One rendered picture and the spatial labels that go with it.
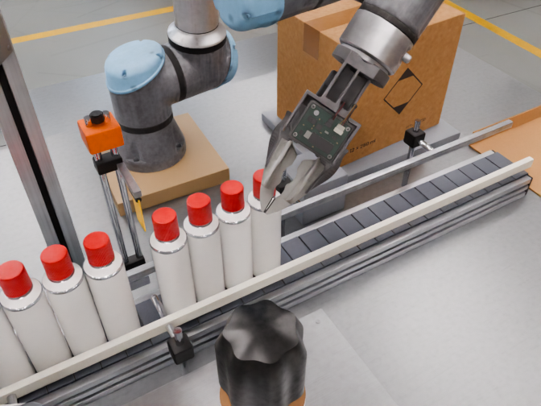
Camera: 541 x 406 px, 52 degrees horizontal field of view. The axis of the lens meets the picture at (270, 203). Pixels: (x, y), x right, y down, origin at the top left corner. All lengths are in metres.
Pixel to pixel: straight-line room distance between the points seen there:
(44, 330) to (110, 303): 0.09
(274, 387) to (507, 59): 3.31
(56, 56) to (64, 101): 2.14
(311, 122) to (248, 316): 0.22
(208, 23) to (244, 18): 0.49
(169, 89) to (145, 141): 0.12
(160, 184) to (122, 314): 0.40
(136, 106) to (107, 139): 0.38
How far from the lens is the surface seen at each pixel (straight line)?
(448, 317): 0.98
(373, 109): 1.16
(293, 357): 0.50
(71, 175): 1.27
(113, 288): 0.77
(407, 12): 0.64
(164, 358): 0.88
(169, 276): 0.80
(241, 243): 0.82
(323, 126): 0.61
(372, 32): 0.63
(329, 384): 0.82
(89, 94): 1.54
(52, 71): 3.51
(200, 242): 0.78
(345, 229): 1.01
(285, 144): 0.67
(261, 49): 1.68
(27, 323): 0.77
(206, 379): 0.82
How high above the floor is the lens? 1.59
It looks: 42 degrees down
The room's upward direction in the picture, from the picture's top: straight up
